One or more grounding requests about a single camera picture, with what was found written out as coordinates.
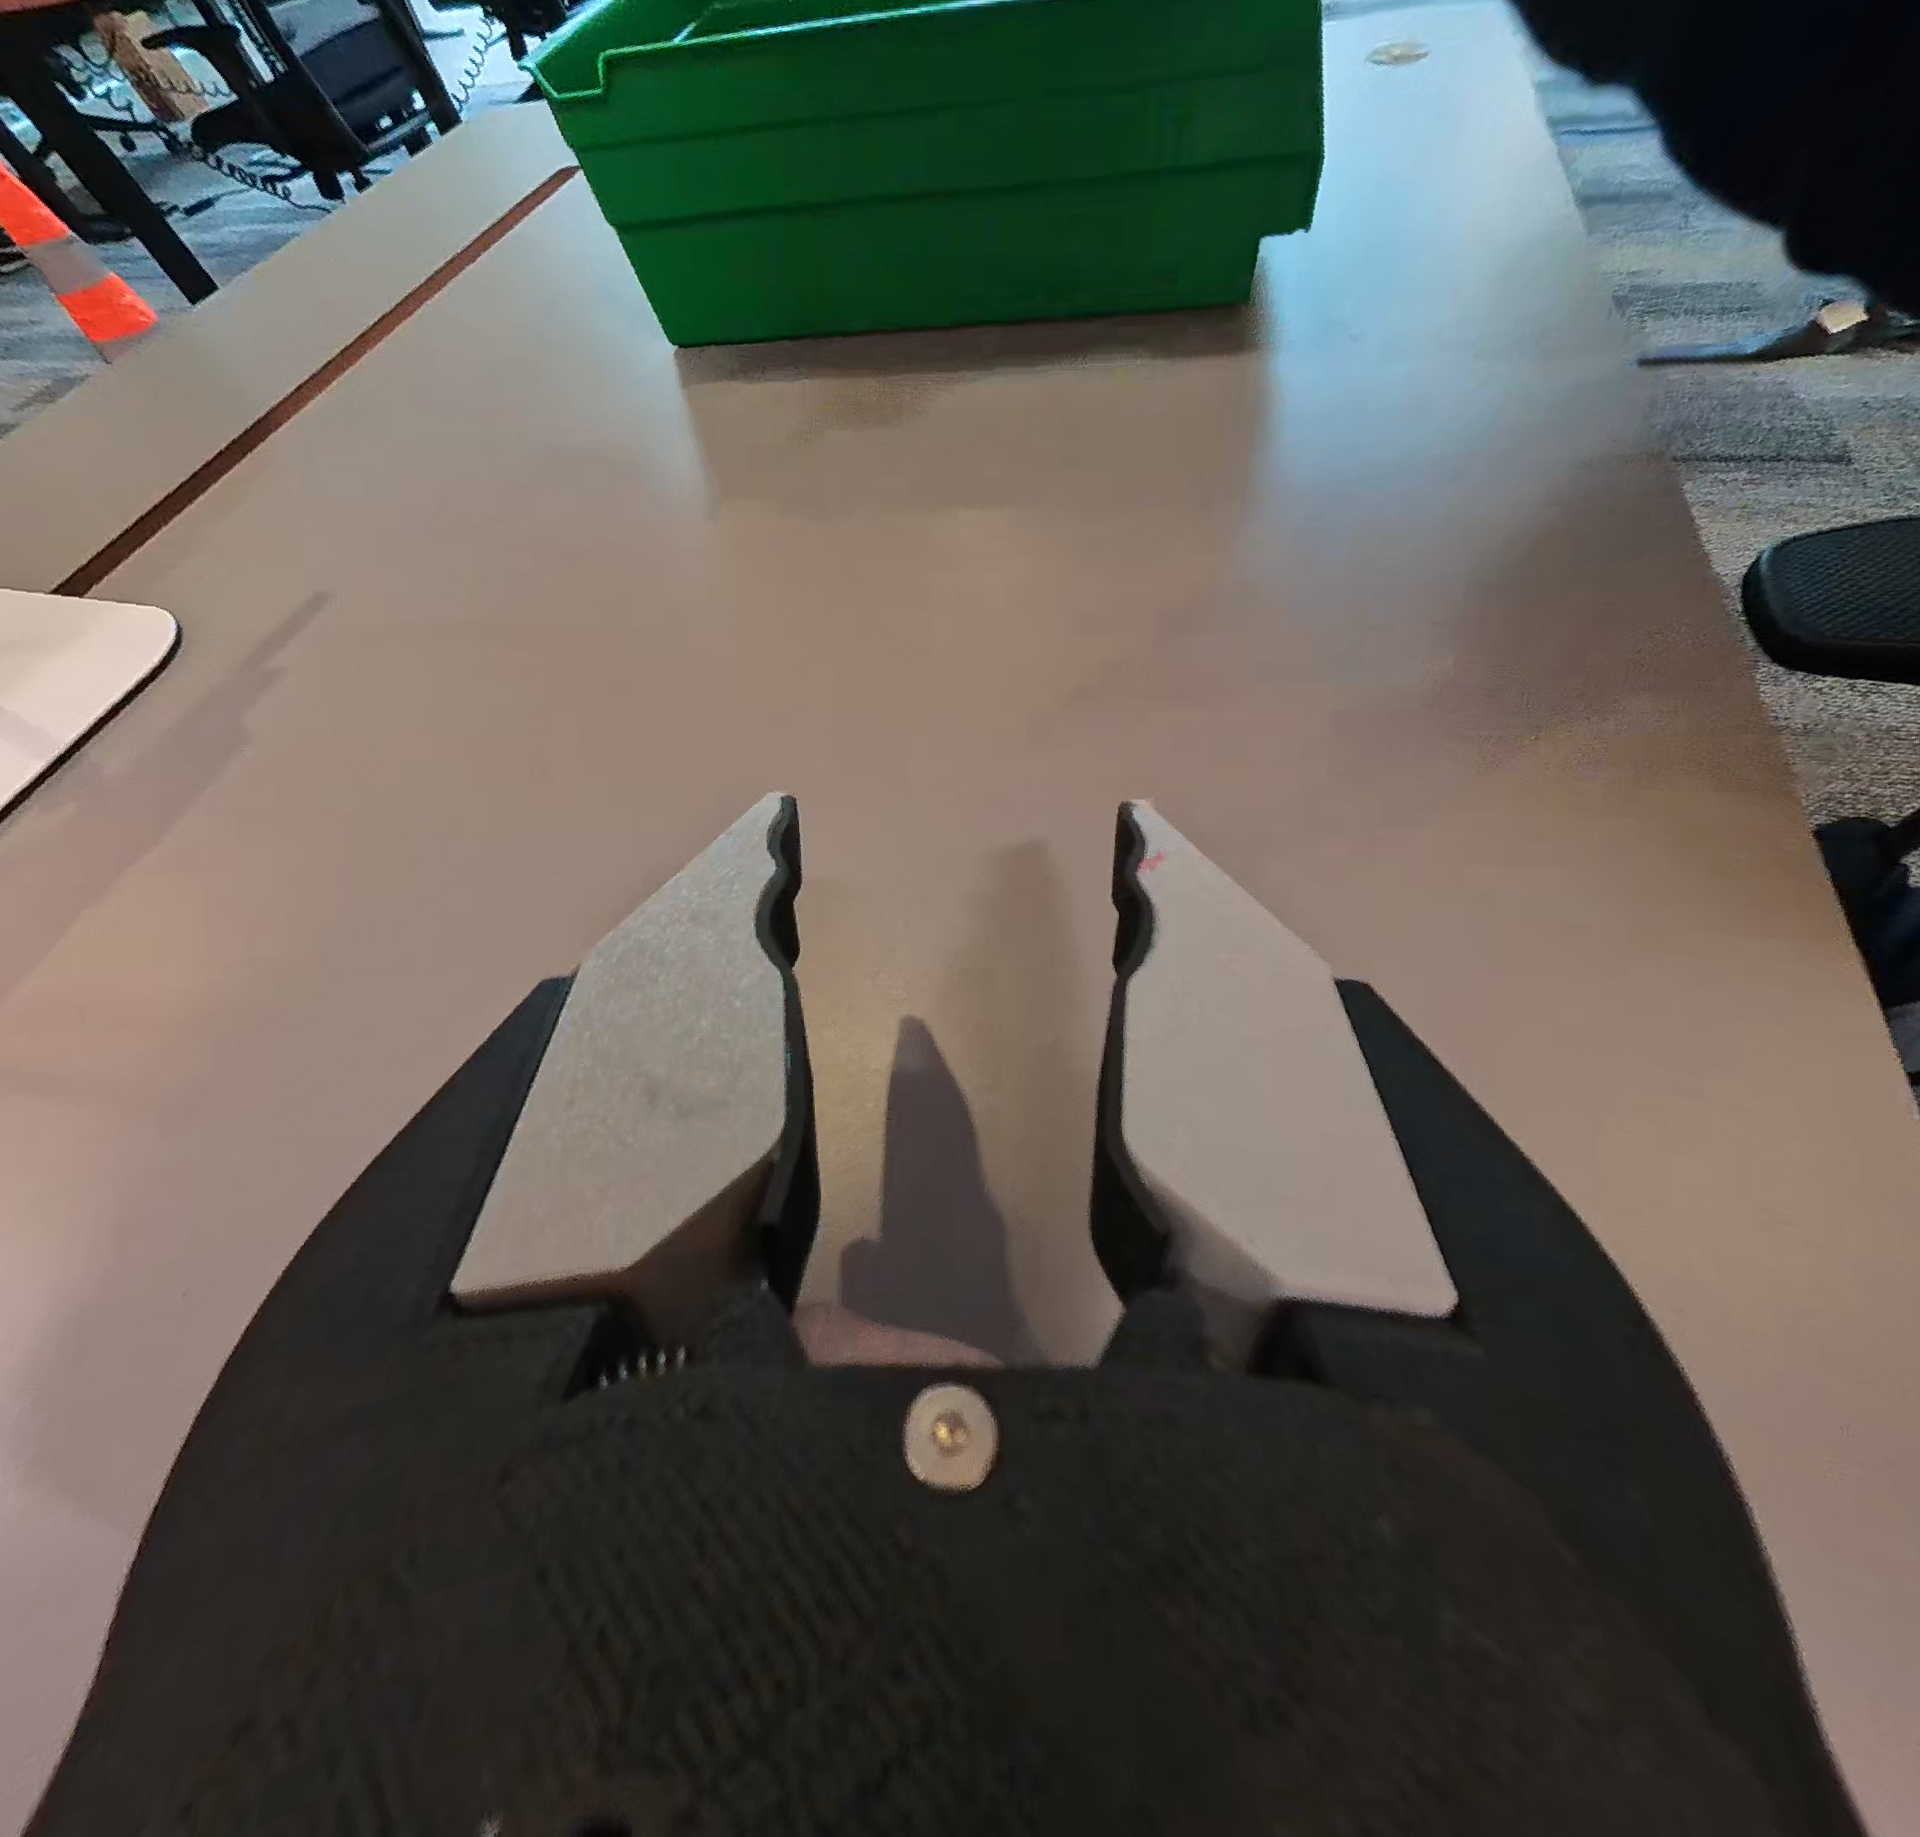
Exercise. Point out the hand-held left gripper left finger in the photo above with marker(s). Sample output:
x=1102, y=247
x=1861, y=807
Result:
x=648, y=1104

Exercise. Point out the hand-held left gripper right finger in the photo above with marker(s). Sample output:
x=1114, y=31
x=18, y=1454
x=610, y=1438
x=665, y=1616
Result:
x=1278, y=1114

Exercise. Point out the green plastic bin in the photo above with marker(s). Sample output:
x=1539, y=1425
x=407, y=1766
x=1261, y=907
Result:
x=927, y=217

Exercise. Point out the instruction sheet on stand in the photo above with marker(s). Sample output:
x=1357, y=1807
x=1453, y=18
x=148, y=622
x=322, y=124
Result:
x=60, y=681

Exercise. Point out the office chair base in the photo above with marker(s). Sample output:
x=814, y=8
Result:
x=1801, y=336

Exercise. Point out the orange striped traffic cone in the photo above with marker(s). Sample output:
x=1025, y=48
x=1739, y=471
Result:
x=106, y=308

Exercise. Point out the cardboard box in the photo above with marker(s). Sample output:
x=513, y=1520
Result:
x=139, y=66

